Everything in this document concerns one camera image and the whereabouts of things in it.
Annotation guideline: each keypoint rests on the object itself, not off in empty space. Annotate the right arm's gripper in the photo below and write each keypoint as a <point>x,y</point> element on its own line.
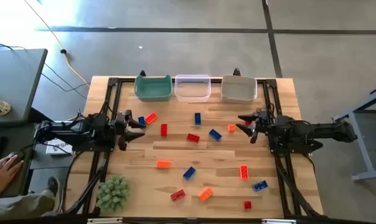
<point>263,122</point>

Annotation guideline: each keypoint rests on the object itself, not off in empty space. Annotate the left arm's gripper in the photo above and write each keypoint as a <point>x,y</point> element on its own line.
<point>118,124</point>

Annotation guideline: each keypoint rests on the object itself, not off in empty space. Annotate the small red toy brick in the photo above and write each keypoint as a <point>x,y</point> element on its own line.
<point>247,204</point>
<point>247,123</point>

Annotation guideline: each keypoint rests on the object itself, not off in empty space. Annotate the blue toy brick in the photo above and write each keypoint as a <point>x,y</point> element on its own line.
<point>141,119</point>
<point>189,173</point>
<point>260,185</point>
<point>197,119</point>
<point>215,135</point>

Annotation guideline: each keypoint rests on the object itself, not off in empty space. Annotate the small orange toy brick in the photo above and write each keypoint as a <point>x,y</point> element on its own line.
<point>231,127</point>

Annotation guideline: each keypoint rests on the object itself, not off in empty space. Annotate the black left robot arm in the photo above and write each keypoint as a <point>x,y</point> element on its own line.
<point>76,130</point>

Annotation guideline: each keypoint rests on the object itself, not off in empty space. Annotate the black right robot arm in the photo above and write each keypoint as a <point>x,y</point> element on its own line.
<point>325,130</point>

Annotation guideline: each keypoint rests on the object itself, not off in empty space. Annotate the white plastic bin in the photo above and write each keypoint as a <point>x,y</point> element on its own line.
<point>237,90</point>

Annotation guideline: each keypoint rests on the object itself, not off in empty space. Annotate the green plastic bin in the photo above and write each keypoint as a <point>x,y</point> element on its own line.
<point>153,90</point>

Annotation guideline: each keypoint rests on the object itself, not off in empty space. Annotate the black clamp knob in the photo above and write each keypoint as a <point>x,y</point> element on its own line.
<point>236,71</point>
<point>142,73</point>

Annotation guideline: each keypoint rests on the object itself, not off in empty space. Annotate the green artificial plant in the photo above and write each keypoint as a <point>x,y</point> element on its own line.
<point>113,193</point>

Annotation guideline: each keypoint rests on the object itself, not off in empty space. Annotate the clear plastic bin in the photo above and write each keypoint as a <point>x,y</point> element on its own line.
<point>192,93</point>

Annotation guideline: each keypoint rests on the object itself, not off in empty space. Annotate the white printed box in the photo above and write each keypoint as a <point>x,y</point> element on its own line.
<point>58,147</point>

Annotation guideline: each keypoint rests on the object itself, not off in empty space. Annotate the person's shoe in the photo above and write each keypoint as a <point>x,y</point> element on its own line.
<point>53,185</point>

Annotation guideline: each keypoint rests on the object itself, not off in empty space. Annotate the black computer mouse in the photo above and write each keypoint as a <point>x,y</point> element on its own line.
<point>16,154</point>

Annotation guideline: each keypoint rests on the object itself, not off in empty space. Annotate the dark grey desk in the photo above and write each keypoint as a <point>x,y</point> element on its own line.
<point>10,133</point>

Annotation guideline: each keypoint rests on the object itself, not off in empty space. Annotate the light grey desk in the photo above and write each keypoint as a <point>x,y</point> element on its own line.
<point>13,81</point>

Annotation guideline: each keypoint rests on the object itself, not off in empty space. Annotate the person's leg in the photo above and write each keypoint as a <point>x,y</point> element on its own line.
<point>20,203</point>

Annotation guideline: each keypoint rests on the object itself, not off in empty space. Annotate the person's hand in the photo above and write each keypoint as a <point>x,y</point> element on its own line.
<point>2,174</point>

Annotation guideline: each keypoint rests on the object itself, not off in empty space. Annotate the black aluminium table frame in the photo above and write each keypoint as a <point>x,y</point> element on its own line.
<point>127,80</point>

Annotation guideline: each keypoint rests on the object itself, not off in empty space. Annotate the silver metal bracket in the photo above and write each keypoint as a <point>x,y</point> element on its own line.
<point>104,220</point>
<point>278,221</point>

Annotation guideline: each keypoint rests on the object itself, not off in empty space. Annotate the grey-blue metal table frame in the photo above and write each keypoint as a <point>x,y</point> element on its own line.
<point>362,140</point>

